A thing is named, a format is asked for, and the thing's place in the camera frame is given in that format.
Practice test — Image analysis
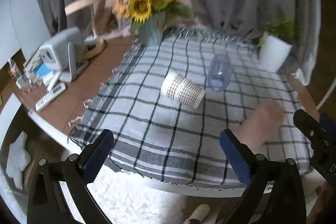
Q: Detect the white cloth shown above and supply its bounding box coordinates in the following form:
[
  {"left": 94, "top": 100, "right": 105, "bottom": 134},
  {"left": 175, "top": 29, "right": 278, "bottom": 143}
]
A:
[{"left": 5, "top": 132, "right": 32, "bottom": 191}]

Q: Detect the white projector stand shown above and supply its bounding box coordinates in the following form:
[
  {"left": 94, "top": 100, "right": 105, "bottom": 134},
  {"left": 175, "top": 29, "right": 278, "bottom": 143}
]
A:
[{"left": 59, "top": 41, "right": 90, "bottom": 83}]

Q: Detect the white plant pot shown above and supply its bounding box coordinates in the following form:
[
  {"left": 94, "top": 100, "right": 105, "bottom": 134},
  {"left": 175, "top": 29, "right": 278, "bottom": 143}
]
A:
[{"left": 259, "top": 32, "right": 293, "bottom": 73}]

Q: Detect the person's right forearm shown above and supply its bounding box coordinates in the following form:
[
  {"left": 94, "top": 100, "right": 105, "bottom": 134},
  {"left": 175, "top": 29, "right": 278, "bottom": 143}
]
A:
[{"left": 307, "top": 181, "right": 336, "bottom": 224}]

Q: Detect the green potted plant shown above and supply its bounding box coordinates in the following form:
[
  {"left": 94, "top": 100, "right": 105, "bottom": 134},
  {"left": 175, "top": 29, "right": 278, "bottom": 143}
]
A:
[{"left": 257, "top": 13, "right": 300, "bottom": 47}]

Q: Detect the grey checked tablecloth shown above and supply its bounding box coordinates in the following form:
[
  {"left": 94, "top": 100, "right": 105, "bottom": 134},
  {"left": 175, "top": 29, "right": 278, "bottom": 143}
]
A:
[{"left": 68, "top": 27, "right": 315, "bottom": 186}]

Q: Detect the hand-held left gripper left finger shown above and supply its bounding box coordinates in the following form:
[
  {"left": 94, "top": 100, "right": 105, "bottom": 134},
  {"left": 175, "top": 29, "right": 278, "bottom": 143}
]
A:
[{"left": 28, "top": 129, "right": 114, "bottom": 224}]

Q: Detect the white chair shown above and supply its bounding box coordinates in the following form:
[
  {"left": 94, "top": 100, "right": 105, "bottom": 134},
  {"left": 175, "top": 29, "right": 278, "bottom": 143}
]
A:
[{"left": 296, "top": 0, "right": 336, "bottom": 110}]

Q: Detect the clear bag of small items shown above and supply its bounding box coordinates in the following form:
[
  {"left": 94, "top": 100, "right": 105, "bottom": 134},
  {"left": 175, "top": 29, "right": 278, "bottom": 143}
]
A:
[{"left": 7, "top": 59, "right": 44, "bottom": 94}]

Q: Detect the clear blue plastic cup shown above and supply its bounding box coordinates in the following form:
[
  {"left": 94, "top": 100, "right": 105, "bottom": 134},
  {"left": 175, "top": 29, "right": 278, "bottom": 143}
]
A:
[{"left": 207, "top": 53, "right": 234, "bottom": 92}]

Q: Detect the white remote control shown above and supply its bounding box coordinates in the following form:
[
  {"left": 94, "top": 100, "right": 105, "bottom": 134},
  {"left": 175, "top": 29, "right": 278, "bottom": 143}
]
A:
[{"left": 35, "top": 83, "right": 66, "bottom": 112}]

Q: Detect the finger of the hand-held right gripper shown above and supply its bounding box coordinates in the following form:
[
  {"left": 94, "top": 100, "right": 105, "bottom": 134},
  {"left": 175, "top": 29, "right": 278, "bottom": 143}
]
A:
[
  {"left": 293, "top": 109, "right": 329, "bottom": 147},
  {"left": 319, "top": 113, "right": 336, "bottom": 138}
]

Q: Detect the beige slipper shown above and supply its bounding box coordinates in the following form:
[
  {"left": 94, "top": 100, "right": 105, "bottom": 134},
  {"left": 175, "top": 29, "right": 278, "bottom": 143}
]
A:
[{"left": 185, "top": 204, "right": 211, "bottom": 224}]

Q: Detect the checked paper cup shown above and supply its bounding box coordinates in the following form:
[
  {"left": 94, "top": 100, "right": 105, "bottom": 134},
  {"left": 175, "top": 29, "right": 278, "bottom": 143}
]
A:
[{"left": 160, "top": 72, "right": 206, "bottom": 110}]

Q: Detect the sunflower bouquet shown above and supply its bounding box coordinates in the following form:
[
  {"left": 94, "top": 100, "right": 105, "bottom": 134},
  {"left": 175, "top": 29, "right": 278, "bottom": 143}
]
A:
[{"left": 112, "top": 0, "right": 195, "bottom": 36}]

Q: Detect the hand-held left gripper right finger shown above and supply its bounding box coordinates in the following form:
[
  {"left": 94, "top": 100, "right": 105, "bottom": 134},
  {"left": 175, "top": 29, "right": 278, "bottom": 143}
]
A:
[{"left": 219, "top": 129, "right": 308, "bottom": 224}]

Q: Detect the white projector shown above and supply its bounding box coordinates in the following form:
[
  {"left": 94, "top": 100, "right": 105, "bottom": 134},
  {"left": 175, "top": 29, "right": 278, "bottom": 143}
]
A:
[{"left": 39, "top": 27, "right": 86, "bottom": 71}]

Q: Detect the stack of books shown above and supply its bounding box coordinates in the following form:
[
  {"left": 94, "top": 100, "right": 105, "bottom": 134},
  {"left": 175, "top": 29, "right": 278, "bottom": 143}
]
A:
[{"left": 23, "top": 50, "right": 54, "bottom": 78}]

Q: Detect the light blue ribbed vase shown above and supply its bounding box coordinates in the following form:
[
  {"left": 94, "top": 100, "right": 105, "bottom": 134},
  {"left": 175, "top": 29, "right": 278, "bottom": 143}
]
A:
[{"left": 138, "top": 11, "right": 168, "bottom": 47}]

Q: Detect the white fluffy rug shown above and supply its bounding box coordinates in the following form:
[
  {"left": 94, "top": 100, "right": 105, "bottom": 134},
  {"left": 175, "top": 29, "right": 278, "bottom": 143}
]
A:
[{"left": 0, "top": 168, "right": 187, "bottom": 224}]

